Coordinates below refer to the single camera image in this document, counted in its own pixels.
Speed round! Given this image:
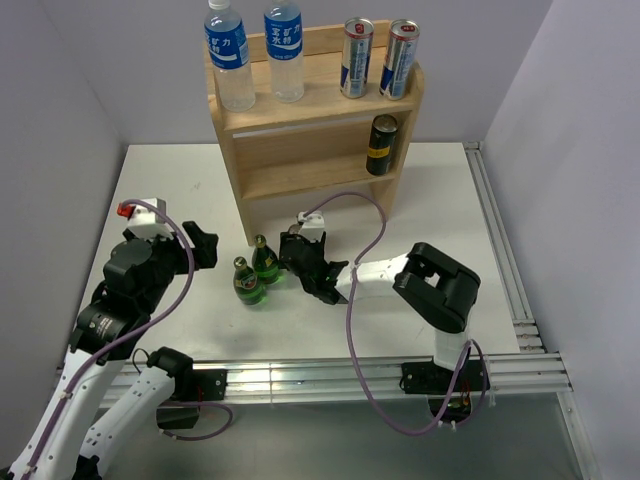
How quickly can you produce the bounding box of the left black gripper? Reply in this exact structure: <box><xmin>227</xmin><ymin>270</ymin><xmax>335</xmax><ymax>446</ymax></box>
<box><xmin>139</xmin><ymin>219</ymin><xmax>218</xmax><ymax>312</ymax></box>

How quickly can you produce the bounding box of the green glass bottle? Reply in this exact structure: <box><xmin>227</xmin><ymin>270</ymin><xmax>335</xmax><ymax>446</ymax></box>
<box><xmin>233</xmin><ymin>256</ymin><xmax>266</xmax><ymax>305</ymax></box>
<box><xmin>252</xmin><ymin>234</ymin><xmax>280</xmax><ymax>284</ymax></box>

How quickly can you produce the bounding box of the black gold can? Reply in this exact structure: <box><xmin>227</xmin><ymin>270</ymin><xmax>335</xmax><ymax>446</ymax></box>
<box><xmin>366</xmin><ymin>114</ymin><xmax>398</xmax><ymax>176</ymax></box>
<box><xmin>287</xmin><ymin>223</ymin><xmax>302</xmax><ymax>236</ymax></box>

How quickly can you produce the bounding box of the silver blue can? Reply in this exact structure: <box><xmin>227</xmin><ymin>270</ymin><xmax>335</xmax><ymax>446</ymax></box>
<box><xmin>379</xmin><ymin>19</ymin><xmax>420</xmax><ymax>100</ymax></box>
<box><xmin>340</xmin><ymin>17</ymin><xmax>374</xmax><ymax>99</ymax></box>

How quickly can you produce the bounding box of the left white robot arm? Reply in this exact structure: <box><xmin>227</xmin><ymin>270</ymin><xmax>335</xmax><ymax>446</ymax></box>
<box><xmin>1</xmin><ymin>221</ymin><xmax>219</xmax><ymax>479</ymax></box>

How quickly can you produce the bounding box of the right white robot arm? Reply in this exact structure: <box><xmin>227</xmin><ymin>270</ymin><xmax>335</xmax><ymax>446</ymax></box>
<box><xmin>279</xmin><ymin>232</ymin><xmax>481</xmax><ymax>390</ymax></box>

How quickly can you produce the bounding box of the wooden two-tier shelf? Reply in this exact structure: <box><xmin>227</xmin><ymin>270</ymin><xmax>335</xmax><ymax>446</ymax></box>
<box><xmin>204</xmin><ymin>20</ymin><xmax>425</xmax><ymax>241</ymax></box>

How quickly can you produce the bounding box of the left water bottle blue label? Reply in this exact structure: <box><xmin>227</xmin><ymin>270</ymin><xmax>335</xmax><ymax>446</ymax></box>
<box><xmin>204</xmin><ymin>0</ymin><xmax>256</xmax><ymax>112</ymax></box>

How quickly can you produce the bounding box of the water bottle blue label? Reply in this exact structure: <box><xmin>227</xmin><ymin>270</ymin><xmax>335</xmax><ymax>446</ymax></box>
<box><xmin>204</xmin><ymin>0</ymin><xmax>256</xmax><ymax>112</ymax></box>
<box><xmin>264</xmin><ymin>1</ymin><xmax>304</xmax><ymax>103</ymax></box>

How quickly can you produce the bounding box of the right water bottle blue label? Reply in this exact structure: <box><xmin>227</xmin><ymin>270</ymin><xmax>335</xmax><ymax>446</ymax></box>
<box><xmin>264</xmin><ymin>1</ymin><xmax>304</xmax><ymax>103</ymax></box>

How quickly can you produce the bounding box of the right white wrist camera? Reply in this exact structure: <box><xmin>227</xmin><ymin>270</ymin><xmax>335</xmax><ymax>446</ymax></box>
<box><xmin>297</xmin><ymin>210</ymin><xmax>325</xmax><ymax>243</ymax></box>

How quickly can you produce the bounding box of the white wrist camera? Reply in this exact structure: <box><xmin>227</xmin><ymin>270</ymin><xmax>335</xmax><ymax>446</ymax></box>
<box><xmin>297</xmin><ymin>210</ymin><xmax>325</xmax><ymax>243</ymax></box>
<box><xmin>117</xmin><ymin>203</ymin><xmax>171</xmax><ymax>241</ymax></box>

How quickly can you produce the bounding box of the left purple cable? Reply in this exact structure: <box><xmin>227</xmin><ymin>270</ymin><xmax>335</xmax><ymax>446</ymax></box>
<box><xmin>27</xmin><ymin>198</ymin><xmax>196</xmax><ymax>471</ymax></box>

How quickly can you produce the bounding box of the purple cable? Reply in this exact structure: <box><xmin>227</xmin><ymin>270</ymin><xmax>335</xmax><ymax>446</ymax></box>
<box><xmin>27</xmin><ymin>198</ymin><xmax>196</xmax><ymax>471</ymax></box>
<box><xmin>307</xmin><ymin>192</ymin><xmax>491</xmax><ymax>436</ymax></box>

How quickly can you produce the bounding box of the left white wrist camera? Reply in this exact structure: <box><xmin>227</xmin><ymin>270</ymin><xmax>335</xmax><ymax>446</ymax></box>
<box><xmin>117</xmin><ymin>203</ymin><xmax>171</xmax><ymax>241</ymax></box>

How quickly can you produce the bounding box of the aluminium mounting rail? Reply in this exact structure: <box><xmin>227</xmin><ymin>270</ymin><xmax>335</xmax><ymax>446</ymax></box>
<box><xmin>194</xmin><ymin>353</ymin><xmax>573</xmax><ymax>405</ymax></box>

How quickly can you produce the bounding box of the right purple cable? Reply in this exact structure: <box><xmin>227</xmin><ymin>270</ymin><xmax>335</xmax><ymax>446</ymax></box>
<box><xmin>307</xmin><ymin>192</ymin><xmax>491</xmax><ymax>436</ymax></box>

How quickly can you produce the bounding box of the right side aluminium rail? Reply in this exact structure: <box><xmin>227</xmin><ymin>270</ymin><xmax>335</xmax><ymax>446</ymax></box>
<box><xmin>463</xmin><ymin>142</ymin><xmax>546</xmax><ymax>354</ymax></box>

